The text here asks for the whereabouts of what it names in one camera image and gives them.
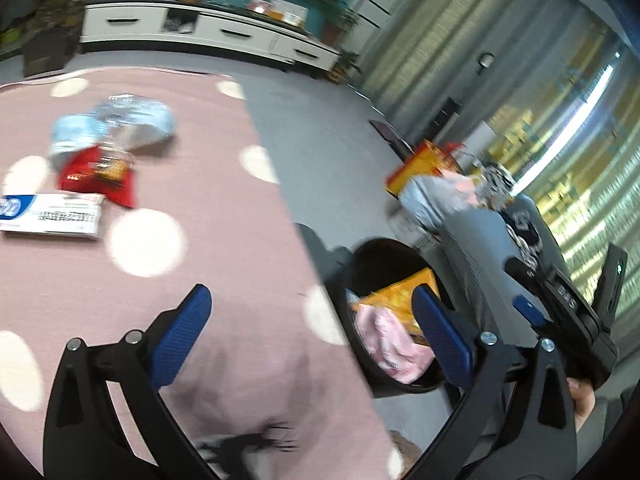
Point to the striped curtain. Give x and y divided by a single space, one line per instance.
450 35

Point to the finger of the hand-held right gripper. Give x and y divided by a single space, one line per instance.
522 270
529 311

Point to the red flat packet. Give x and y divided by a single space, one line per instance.
259 5

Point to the black standing panel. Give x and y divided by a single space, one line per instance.
446 112

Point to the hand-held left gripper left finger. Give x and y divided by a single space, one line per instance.
180 340

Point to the pink dotted mat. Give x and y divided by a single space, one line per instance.
225 200

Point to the small potted plant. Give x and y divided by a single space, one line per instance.
337 75

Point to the white blue toothpaste box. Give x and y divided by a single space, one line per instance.
55 215

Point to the large light blue plastic bag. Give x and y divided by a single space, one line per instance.
430 200

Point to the black trash bin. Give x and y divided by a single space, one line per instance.
385 255

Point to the clear plastic bag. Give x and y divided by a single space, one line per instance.
140 120

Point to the white flat box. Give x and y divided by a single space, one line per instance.
290 10

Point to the tall potted plant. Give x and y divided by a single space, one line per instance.
330 32

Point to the black printed garment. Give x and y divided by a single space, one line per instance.
525 220

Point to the yellow red gift bag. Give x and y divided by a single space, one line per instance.
415 165

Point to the pink plastic bag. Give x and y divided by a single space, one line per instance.
390 345

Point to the yellow snack bag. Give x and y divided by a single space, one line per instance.
395 300

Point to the white television cabinet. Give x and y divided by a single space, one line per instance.
225 30

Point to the grey sofa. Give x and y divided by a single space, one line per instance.
480 260

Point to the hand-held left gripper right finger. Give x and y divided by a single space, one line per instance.
445 335

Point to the person's right hand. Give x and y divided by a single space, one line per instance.
582 402

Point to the dark brown board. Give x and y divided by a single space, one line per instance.
392 135

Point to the large bushy potted plant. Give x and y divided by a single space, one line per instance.
50 50

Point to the red snack packet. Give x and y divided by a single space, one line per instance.
85 180

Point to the light blue plastic packet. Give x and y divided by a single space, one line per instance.
72 130

